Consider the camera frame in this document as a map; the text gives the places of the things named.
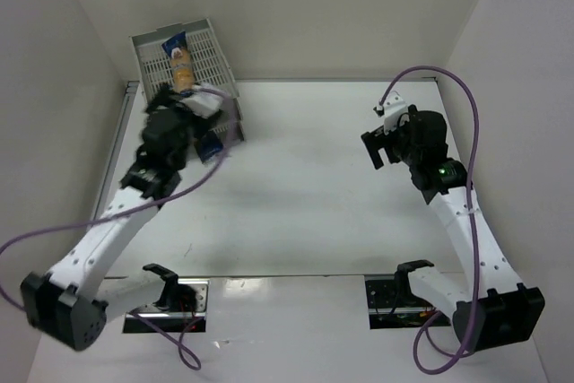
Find grey tray shelf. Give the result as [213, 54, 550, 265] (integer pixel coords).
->
[131, 19, 244, 145]

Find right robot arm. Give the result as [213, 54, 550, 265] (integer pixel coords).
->
[361, 105, 545, 353]

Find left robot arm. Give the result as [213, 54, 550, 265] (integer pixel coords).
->
[21, 83, 235, 352]

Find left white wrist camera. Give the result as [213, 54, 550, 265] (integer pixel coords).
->
[181, 83, 225, 118]

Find aluminium rail left edge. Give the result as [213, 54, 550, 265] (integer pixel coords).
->
[91, 81, 142, 220]

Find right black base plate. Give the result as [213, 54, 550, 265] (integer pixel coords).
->
[364, 275, 436, 329]

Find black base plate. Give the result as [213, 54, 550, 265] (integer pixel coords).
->
[364, 275, 436, 329]
[135, 278, 210, 335]

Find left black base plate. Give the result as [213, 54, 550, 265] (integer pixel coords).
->
[135, 278, 210, 335]

